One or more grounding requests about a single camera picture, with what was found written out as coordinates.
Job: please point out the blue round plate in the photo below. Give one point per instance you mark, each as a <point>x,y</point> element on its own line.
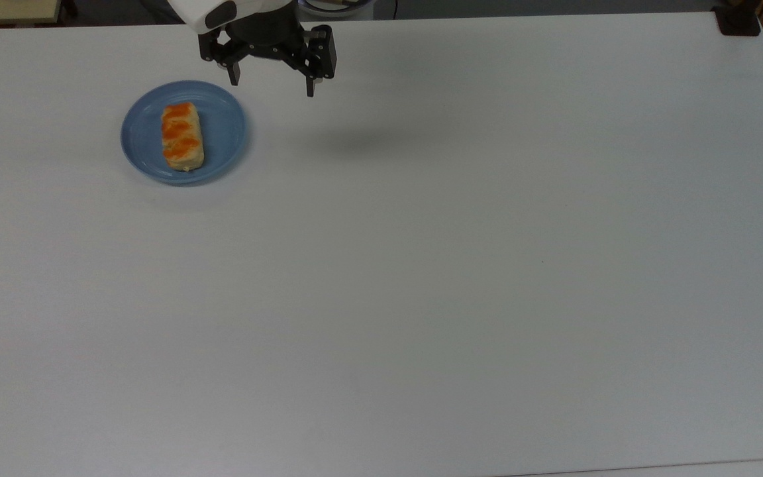
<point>222,132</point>

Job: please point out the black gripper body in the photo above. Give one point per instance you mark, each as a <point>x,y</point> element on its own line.
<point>266,32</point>

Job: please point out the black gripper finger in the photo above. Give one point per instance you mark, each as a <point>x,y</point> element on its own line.
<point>219,52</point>
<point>320,53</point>

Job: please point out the orange glazed bread loaf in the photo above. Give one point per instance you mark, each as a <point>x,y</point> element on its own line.
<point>182,136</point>

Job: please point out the beige flat board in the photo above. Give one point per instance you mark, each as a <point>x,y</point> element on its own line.
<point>7,10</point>

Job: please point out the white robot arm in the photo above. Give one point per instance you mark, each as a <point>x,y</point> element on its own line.
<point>193,10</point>

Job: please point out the black table clamp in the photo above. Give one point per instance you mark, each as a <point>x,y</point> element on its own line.
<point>739,20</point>

